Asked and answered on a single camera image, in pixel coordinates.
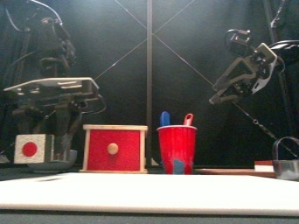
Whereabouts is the red plastic cup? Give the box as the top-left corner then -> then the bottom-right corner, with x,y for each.
154,124 -> 198,175

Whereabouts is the grey bowl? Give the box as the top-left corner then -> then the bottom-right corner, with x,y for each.
25,149 -> 80,173

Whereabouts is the red wooden box with knob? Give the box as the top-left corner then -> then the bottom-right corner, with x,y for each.
78,123 -> 149,174

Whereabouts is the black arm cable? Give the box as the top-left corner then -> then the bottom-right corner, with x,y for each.
2,0 -> 64,33

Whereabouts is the brown wooden board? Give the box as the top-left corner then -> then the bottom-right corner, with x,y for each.
192,167 -> 277,179

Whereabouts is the white sushi roll red centre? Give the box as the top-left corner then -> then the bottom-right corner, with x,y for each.
13,133 -> 56,165

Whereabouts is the red white sushi piece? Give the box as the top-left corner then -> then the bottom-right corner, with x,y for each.
253,159 -> 276,172

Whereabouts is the diagonal brace wire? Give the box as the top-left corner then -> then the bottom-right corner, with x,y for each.
112,0 -> 299,160
92,0 -> 197,82

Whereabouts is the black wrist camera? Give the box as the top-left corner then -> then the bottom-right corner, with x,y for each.
224,28 -> 254,58

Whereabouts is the red utensil handle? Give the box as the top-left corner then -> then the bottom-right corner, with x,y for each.
181,113 -> 194,127

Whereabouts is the white cutting board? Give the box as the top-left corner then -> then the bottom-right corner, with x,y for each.
0,171 -> 299,218

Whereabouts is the blue utensil handle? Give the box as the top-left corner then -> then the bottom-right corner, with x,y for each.
158,110 -> 172,127

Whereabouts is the vertical metal frame pole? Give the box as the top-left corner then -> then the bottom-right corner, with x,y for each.
144,0 -> 154,167

